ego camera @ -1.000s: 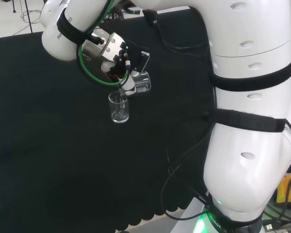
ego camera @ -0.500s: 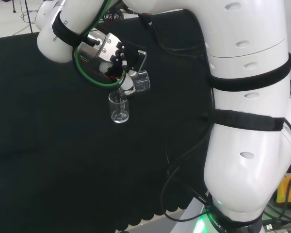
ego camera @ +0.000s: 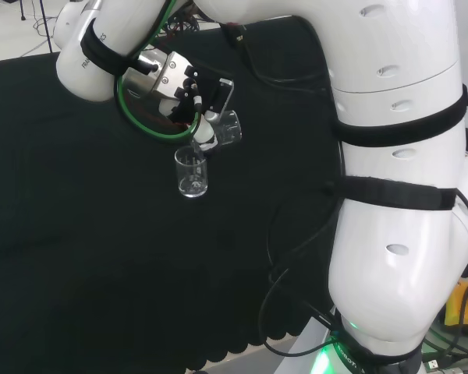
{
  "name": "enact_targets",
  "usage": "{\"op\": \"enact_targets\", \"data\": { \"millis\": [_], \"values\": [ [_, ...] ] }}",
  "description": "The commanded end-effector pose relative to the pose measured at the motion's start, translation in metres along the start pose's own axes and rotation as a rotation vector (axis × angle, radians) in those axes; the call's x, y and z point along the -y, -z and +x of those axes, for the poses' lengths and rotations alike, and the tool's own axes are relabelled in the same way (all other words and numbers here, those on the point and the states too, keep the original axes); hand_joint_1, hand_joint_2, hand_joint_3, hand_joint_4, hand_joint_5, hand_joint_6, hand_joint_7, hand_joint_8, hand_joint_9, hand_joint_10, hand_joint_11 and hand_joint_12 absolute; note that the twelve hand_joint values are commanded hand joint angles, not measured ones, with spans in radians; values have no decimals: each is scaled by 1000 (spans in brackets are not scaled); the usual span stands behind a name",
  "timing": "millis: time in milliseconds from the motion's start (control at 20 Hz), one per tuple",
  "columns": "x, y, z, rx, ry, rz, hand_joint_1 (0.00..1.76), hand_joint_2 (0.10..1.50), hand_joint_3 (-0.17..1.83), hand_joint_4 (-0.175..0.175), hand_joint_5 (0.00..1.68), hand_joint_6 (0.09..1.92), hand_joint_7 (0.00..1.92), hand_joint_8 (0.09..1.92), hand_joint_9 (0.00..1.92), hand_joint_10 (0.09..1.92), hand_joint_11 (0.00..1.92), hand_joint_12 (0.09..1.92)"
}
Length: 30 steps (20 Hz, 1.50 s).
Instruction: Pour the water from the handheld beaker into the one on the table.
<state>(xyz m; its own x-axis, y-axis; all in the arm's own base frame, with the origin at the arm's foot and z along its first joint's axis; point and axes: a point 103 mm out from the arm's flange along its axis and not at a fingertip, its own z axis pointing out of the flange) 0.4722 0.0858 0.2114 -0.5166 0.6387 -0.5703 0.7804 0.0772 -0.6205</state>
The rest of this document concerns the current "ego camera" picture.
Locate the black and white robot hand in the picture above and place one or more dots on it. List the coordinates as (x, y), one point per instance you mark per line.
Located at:
(206, 132)

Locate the clear glass beaker with water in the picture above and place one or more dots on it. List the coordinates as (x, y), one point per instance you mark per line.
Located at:
(230, 128)

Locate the black bench cloth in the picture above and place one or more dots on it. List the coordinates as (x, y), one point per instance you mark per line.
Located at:
(82, 233)

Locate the black tripod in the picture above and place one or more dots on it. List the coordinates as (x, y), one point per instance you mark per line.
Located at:
(43, 23)

